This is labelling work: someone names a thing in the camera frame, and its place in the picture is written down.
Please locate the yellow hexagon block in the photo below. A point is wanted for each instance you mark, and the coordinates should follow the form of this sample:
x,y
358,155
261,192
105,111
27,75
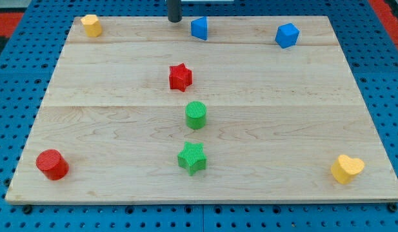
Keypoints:
x,y
92,25

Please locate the green cylinder block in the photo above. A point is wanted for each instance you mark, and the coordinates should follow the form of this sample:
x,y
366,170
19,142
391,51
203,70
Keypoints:
x,y
195,113

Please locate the green star block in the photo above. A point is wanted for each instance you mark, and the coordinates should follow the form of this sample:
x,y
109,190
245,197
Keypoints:
x,y
192,158

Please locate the red star block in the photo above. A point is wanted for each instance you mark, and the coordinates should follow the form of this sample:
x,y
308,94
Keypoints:
x,y
180,77

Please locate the wooden board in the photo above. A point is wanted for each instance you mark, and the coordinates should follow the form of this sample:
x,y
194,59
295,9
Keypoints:
x,y
277,118

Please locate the blue triangle block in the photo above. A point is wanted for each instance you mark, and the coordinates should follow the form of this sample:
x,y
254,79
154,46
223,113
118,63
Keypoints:
x,y
199,28

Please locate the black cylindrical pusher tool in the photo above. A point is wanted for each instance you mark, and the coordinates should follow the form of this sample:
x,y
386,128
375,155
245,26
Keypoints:
x,y
174,9

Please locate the blue cube block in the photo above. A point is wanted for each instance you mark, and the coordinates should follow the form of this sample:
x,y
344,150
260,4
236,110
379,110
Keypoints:
x,y
287,35

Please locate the red cylinder block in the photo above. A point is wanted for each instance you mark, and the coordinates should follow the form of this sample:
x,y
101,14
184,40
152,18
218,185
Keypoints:
x,y
52,164

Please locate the yellow heart block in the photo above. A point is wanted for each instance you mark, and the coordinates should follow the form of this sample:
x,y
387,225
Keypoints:
x,y
345,168

